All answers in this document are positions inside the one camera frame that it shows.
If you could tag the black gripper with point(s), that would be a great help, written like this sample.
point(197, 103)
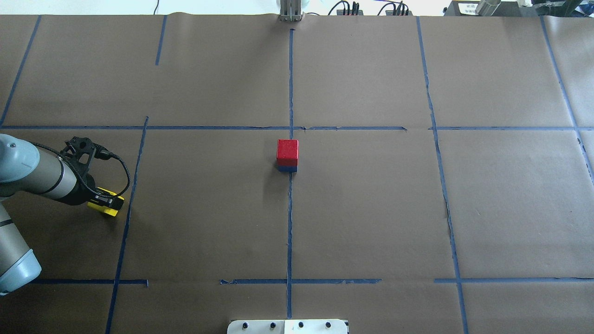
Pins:
point(80, 194)

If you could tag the yellow wooden block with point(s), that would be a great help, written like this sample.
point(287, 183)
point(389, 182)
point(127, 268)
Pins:
point(109, 211)

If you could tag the blue wooden block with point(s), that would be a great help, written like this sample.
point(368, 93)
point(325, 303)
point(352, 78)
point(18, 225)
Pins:
point(287, 169)

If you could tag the red wooden block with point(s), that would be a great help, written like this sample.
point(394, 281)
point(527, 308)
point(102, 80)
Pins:
point(287, 154)

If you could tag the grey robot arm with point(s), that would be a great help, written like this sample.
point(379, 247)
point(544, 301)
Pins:
point(62, 176)

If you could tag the brown paper table cover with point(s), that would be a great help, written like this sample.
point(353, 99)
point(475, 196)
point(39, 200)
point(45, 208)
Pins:
point(444, 181)

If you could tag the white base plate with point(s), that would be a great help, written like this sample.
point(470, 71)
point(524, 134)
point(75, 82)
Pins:
point(289, 326)

